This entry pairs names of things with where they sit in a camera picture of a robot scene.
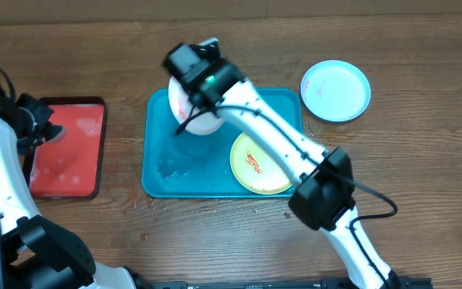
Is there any dark tray with red water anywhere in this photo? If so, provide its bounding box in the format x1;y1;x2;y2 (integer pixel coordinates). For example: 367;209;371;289
23;96;107;198

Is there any teal plastic tray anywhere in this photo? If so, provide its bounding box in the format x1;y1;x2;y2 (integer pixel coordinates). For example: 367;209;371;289
140;88;306;199

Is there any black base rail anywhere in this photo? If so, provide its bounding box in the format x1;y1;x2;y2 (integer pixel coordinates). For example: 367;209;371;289
76;276;435;289

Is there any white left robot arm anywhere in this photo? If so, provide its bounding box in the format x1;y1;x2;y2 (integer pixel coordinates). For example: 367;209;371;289
0;84;152;288

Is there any white plate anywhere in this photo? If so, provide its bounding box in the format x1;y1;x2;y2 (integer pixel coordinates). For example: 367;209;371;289
168;76;224;135

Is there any light blue plate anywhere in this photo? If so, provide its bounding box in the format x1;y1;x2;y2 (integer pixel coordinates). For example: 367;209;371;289
300;60;371;123

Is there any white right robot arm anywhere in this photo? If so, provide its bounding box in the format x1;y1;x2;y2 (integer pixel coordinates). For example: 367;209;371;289
163;42;401;288

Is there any orange and green sponge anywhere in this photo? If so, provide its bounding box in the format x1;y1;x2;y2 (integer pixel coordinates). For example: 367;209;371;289
44;125;64;143

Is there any yellow-green plate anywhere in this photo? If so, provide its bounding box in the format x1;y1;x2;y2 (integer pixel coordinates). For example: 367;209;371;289
229;132;292;195

